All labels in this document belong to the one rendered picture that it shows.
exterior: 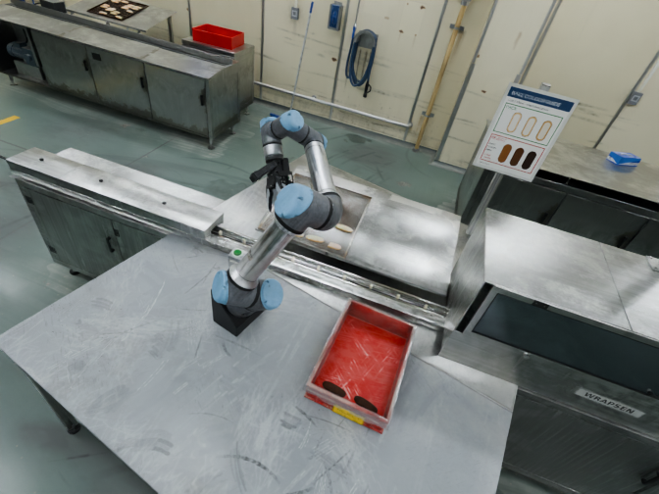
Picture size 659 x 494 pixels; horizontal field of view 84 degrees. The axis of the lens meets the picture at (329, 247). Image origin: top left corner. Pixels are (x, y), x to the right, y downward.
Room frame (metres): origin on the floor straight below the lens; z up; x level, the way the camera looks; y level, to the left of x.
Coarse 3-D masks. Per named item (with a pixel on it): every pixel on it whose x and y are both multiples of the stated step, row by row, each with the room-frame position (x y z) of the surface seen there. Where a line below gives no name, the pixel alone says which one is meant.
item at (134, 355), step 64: (192, 256) 1.28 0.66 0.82; (64, 320) 0.79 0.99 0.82; (128, 320) 0.85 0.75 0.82; (192, 320) 0.91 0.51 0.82; (256, 320) 0.98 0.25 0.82; (320, 320) 1.05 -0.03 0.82; (64, 384) 0.55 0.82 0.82; (128, 384) 0.59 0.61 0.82; (192, 384) 0.64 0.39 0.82; (256, 384) 0.69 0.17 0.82; (448, 384) 0.86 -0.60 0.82; (128, 448) 0.39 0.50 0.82; (192, 448) 0.43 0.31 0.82; (256, 448) 0.47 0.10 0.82; (320, 448) 0.51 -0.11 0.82; (384, 448) 0.55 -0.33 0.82; (448, 448) 0.60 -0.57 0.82
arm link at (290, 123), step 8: (288, 112) 1.29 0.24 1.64; (296, 112) 1.31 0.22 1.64; (280, 120) 1.28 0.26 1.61; (288, 120) 1.27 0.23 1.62; (296, 120) 1.29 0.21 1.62; (272, 128) 1.30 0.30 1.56; (280, 128) 1.28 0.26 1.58; (288, 128) 1.27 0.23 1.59; (296, 128) 1.27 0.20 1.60; (304, 128) 1.32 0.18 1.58; (280, 136) 1.29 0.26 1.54; (288, 136) 1.30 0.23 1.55; (296, 136) 1.29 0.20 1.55; (304, 136) 1.31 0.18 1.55
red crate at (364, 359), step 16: (352, 320) 1.08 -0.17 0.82; (352, 336) 0.99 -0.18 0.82; (368, 336) 1.01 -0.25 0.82; (384, 336) 1.03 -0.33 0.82; (400, 336) 1.04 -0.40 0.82; (336, 352) 0.90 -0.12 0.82; (352, 352) 0.91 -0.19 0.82; (368, 352) 0.93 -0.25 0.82; (384, 352) 0.95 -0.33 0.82; (400, 352) 0.96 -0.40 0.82; (336, 368) 0.82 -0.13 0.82; (352, 368) 0.84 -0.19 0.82; (368, 368) 0.85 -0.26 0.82; (384, 368) 0.87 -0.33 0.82; (320, 384) 0.74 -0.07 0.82; (336, 384) 0.75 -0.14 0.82; (352, 384) 0.77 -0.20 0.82; (368, 384) 0.78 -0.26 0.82; (384, 384) 0.79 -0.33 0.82; (320, 400) 0.67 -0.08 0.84; (352, 400) 0.70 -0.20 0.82; (368, 400) 0.71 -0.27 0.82; (384, 400) 0.73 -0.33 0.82
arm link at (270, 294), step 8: (264, 280) 0.94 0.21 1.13; (272, 280) 0.94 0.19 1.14; (264, 288) 0.89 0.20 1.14; (272, 288) 0.92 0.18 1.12; (280, 288) 0.94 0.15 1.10; (256, 296) 0.86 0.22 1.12; (264, 296) 0.87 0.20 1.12; (272, 296) 0.89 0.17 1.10; (280, 296) 0.92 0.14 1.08; (256, 304) 0.85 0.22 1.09; (264, 304) 0.86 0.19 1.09; (272, 304) 0.87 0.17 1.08
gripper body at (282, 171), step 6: (270, 156) 1.25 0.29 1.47; (276, 156) 1.25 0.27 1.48; (276, 162) 1.26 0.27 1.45; (282, 162) 1.27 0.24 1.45; (276, 168) 1.24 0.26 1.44; (282, 168) 1.25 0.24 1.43; (288, 168) 1.27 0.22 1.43; (270, 174) 1.21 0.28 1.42; (282, 174) 1.21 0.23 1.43; (288, 174) 1.25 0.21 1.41; (270, 180) 1.20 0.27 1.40; (282, 180) 1.21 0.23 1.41; (288, 180) 1.21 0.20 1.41; (270, 186) 1.19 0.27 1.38
